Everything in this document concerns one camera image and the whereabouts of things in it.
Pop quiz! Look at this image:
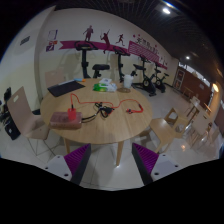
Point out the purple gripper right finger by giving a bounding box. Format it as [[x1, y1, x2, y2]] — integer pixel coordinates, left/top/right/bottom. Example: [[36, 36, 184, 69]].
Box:
[[131, 142, 183, 186]]

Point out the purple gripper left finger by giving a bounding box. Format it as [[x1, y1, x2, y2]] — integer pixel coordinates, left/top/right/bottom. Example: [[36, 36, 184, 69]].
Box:
[[44, 143, 92, 186]]

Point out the red charger plug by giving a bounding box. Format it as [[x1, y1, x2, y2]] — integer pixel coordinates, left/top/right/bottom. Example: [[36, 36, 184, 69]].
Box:
[[67, 108, 76, 120]]

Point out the round wooden table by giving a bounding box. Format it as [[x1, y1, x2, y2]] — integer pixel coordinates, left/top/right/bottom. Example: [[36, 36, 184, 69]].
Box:
[[40, 79, 152, 165]]

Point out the wooden chair left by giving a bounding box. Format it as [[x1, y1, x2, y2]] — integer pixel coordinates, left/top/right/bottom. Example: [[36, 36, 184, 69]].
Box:
[[7, 87, 50, 144]]

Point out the wooden chair far right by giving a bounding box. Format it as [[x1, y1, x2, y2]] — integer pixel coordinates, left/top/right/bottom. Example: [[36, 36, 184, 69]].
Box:
[[187, 97, 212, 144]]

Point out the black mat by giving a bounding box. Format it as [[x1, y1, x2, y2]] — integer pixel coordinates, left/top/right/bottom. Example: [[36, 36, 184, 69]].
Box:
[[48, 81, 84, 97]]

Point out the round wooden coaster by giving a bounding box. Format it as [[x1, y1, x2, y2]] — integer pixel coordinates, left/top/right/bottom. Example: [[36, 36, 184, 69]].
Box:
[[117, 87, 131, 93]]

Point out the black exercise bike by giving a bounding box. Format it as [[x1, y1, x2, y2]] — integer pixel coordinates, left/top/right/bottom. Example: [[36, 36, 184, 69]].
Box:
[[74, 40, 111, 80], [113, 46, 129, 82], [153, 63, 167, 93], [131, 55, 156, 96]]

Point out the black exercise bike far right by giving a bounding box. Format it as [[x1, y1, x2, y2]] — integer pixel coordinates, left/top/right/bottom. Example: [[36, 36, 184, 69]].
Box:
[[153, 63, 167, 93]]

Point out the green wet wipes pack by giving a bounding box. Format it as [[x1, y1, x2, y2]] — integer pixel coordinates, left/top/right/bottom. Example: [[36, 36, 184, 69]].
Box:
[[93, 83, 109, 92]]

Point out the orange blue marker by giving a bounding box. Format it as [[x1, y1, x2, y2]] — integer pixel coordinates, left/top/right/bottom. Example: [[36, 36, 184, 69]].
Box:
[[74, 78, 86, 82]]

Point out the white cup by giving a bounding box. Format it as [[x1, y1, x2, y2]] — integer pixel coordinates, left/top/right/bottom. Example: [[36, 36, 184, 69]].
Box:
[[123, 75, 133, 89]]

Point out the white tissue pack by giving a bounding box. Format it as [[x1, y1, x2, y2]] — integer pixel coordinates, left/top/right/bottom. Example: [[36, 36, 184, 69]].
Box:
[[99, 78, 112, 84]]

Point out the wooden chair behind table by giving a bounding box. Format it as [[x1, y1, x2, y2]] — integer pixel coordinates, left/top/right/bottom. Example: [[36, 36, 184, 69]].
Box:
[[45, 69, 65, 87]]

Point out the black exercise bike middle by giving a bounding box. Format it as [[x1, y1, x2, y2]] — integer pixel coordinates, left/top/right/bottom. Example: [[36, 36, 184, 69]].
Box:
[[113, 46, 129, 82]]

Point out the black exercise bike left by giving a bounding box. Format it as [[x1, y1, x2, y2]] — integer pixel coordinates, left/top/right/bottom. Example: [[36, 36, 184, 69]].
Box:
[[74, 40, 111, 80]]

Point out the black cable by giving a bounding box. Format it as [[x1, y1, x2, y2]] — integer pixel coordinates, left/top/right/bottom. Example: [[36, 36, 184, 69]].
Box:
[[80, 101, 115, 122]]

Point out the red charging cable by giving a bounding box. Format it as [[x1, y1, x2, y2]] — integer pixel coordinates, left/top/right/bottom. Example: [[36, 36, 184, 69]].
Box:
[[69, 92, 145, 115]]

